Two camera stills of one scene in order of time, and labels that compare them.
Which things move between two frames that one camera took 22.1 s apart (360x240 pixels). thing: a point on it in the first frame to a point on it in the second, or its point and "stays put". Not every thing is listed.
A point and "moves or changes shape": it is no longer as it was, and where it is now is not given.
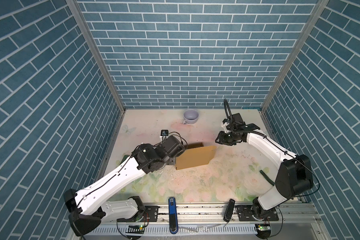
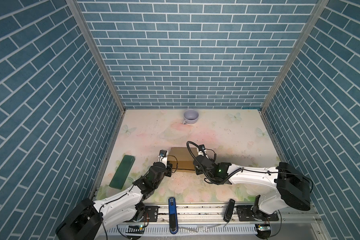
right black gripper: [221, 139] to [197, 171]
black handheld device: [229, 210] stays put
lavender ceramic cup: [190, 116] stays put
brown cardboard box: [195, 155] moves or changes shape
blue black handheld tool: [172, 215] stays put
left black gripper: [176, 156] to [169, 169]
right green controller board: [264, 227] stays put
